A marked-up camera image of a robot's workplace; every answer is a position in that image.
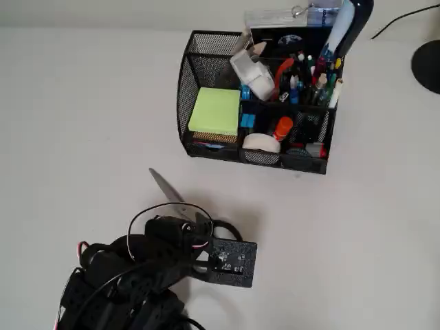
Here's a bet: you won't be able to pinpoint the white tape roll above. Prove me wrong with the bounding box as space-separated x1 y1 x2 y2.
242 133 282 165

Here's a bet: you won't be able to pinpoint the red white servo wire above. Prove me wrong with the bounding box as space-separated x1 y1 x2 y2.
183 223 211 251

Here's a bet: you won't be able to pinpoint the black mesh desk organizer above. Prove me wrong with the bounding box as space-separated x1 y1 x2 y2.
177 29 344 175

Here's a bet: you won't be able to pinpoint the red-handled tool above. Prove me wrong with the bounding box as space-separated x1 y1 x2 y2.
274 57 296 84

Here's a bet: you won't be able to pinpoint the clear plastic zip bag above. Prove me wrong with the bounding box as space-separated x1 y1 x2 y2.
243 2 342 29

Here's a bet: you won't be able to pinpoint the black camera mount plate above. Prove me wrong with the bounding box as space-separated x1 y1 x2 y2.
206 238 258 289

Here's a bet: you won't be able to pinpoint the black-handled steel scissors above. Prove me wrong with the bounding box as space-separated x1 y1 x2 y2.
148 167 243 243

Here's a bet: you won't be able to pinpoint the dark blue curved glossy item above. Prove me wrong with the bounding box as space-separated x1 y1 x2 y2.
319 0 375 61

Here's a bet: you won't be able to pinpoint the white grey tape dispenser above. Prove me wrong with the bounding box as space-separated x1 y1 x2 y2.
229 49 276 102

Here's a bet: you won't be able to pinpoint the black round lamp base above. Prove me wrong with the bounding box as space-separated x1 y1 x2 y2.
411 39 440 94

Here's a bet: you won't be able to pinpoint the red grey small item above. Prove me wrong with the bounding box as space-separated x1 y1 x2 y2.
305 142 327 160

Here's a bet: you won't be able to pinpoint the blue-capped pen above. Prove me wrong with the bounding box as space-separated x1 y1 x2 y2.
289 76 300 105

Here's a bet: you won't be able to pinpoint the white marker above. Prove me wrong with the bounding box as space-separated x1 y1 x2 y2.
328 78 344 109

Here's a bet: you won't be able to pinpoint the yellow brown note pad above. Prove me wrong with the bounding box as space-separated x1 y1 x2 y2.
192 130 239 145

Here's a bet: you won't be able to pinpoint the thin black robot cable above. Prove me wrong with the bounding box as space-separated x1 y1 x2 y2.
126 201 215 264

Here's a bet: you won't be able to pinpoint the black lamp cable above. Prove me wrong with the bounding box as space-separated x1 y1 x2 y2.
370 3 440 40

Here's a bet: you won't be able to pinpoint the blue sticky flag stack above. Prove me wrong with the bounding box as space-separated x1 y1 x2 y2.
240 84 256 129

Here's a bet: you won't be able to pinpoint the orange-capped glue stick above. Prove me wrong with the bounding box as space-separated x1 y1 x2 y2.
271 115 294 143

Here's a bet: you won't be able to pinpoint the green sticky note pad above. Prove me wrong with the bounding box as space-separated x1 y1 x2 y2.
188 87 241 137

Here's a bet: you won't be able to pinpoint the card with globe picture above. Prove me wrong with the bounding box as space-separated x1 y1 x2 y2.
277 34 304 47

